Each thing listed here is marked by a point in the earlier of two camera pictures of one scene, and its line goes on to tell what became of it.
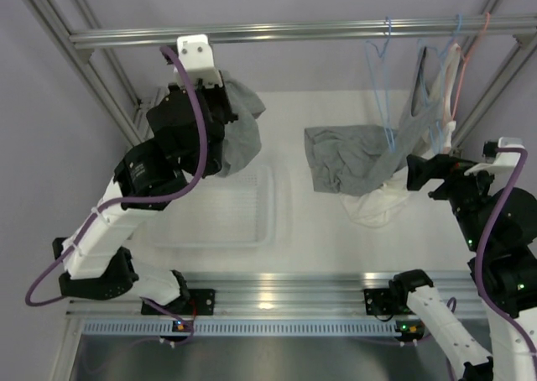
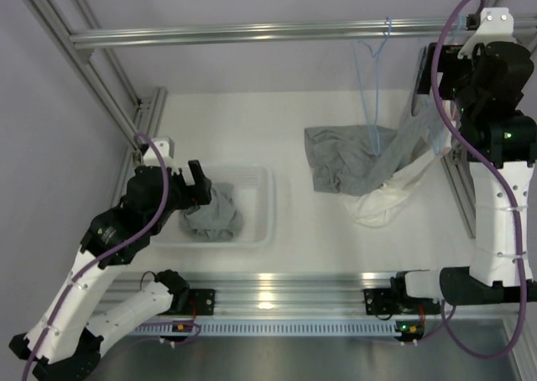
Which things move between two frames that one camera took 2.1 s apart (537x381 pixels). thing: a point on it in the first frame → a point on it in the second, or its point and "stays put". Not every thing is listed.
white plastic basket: [237, 211] stays put
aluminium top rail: [383, 31] stays put
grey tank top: [242, 142] → [216, 221]
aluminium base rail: [288, 293] stays put
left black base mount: [200, 302] stays put
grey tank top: [356, 159] stays put
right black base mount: [385, 302] stays put
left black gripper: [218, 93] → [194, 195]
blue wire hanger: [368, 46] → [377, 149]
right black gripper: [420, 170] → [449, 61]
